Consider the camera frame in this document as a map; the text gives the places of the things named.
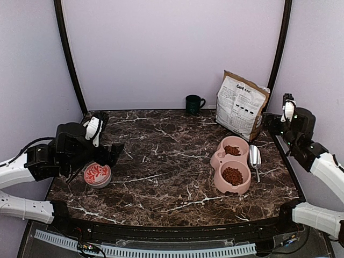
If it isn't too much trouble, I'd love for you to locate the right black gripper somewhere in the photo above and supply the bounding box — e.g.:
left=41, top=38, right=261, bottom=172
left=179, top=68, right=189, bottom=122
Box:
left=262, top=112, right=299, bottom=152

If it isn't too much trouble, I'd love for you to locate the pet food bag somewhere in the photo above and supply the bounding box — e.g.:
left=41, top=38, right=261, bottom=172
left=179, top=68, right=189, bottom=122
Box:
left=216, top=71, right=270, bottom=142

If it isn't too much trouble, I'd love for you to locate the metal scoop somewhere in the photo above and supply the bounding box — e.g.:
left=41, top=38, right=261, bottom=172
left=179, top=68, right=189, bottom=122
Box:
left=249, top=145, right=261, bottom=183

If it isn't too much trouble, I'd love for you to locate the pink double pet bowl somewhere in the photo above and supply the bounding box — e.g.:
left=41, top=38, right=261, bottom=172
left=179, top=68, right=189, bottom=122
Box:
left=210, top=136, right=251, bottom=195

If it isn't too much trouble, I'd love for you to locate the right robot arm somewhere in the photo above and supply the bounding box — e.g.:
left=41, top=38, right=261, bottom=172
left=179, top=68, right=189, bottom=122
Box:
left=263, top=107, right=343, bottom=245

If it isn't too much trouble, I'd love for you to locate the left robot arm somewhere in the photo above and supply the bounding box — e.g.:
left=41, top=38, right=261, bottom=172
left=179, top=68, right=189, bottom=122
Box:
left=1, top=122, right=124, bottom=234

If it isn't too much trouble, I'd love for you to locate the red patterned round tin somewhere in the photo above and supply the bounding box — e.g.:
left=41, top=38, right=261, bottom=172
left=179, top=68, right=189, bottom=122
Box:
left=83, top=162, right=112, bottom=189

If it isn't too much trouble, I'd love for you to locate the brown kibble in bowl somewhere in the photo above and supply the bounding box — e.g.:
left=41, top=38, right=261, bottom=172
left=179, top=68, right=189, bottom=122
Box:
left=224, top=145, right=241, bottom=156

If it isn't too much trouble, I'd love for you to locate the black mug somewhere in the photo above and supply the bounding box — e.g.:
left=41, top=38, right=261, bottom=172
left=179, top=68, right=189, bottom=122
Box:
left=185, top=95, right=206, bottom=115

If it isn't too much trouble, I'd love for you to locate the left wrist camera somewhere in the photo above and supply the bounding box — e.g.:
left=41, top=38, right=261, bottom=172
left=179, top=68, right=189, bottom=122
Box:
left=83, top=111, right=109, bottom=147

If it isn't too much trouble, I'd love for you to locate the white slotted cable duct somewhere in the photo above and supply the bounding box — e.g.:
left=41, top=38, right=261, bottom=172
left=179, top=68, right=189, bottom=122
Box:
left=34, top=230, right=257, bottom=257

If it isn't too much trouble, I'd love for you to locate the right black frame post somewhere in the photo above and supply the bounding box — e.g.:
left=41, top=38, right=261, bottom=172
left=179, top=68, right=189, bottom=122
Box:
left=268, top=0, right=293, bottom=92

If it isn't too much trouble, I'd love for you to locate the black frame post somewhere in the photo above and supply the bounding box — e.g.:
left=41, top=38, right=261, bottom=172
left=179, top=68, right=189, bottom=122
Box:
left=268, top=0, right=293, bottom=92
left=53, top=0, right=88, bottom=115

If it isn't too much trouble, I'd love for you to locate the left black frame post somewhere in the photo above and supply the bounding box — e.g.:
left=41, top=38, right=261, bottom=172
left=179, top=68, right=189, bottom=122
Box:
left=53, top=0, right=88, bottom=115

